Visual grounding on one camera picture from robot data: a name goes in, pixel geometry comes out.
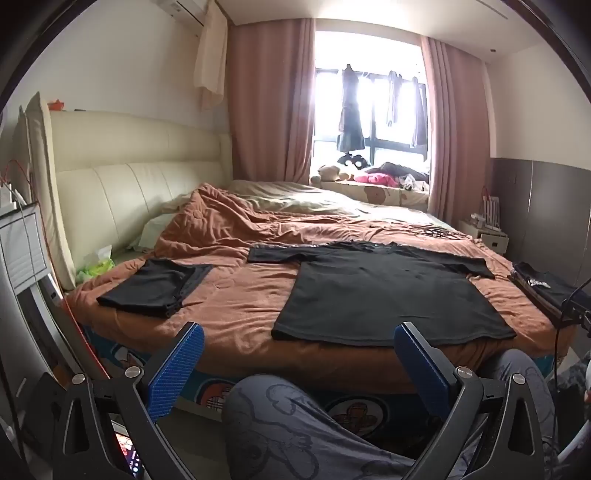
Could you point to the folded black t-shirt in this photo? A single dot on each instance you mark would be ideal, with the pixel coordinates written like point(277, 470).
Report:
point(147, 286)

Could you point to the pink curtain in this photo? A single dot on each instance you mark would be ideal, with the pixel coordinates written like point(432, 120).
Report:
point(272, 101)
point(457, 129)

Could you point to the hanging dark garment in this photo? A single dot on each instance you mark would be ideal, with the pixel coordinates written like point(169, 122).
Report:
point(392, 99)
point(418, 115)

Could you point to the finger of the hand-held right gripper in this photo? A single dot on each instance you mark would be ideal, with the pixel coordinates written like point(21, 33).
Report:
point(577, 310)

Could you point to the beige duvet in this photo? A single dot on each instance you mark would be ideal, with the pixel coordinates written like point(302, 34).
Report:
point(286, 198)

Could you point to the white air conditioner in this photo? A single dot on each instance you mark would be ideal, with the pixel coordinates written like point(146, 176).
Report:
point(180, 9)

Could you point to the cream padded headboard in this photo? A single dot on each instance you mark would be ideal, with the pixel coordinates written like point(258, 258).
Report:
point(138, 152)

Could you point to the folded black printed clothes stack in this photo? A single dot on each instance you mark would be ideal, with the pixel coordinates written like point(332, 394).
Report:
point(535, 281)

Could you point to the cartoon print bed sheet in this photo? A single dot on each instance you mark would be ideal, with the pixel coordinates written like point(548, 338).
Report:
point(207, 383)

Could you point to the brown blanket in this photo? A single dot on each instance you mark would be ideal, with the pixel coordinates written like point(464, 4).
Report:
point(240, 314)

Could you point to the dark clothes pile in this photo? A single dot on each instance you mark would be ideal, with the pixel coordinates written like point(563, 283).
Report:
point(406, 173)

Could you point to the cream hanging cloth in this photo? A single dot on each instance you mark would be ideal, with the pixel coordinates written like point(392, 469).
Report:
point(210, 60)

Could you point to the white slatted panel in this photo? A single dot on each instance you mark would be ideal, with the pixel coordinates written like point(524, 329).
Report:
point(21, 244)

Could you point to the smartphone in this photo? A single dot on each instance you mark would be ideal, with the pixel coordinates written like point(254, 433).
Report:
point(129, 454)

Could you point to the pink cloth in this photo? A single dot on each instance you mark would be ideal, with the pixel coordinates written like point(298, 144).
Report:
point(374, 178)

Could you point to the black t-shirt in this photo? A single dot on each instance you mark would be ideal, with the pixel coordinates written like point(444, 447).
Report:
point(147, 286)
point(369, 295)

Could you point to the cream upright cushion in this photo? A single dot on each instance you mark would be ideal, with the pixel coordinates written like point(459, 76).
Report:
point(46, 184)

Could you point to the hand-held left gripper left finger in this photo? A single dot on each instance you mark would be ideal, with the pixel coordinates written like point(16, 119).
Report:
point(178, 369)

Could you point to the black patterned cloth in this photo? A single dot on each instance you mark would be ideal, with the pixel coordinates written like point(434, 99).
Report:
point(438, 232)

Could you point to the white pillow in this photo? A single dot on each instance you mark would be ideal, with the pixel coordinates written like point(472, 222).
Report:
point(150, 233)

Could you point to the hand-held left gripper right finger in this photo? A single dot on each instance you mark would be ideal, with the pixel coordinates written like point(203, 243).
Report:
point(420, 369)

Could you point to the window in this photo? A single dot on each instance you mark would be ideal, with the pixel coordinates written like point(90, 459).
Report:
point(378, 115)

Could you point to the black and white plush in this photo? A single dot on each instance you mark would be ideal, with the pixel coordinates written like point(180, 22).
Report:
point(353, 162)

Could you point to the beige teddy plush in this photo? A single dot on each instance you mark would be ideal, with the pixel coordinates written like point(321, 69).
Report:
point(328, 173)

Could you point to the white nightstand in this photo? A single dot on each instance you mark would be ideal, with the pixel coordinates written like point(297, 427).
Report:
point(489, 240)

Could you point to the green tissue packet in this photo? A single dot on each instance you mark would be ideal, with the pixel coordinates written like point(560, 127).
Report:
point(99, 267)

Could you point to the grey patterned pajama pants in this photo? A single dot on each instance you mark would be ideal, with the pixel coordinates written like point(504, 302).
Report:
point(277, 424)

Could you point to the hanging dark dress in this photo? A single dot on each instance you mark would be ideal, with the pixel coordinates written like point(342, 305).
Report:
point(351, 120)

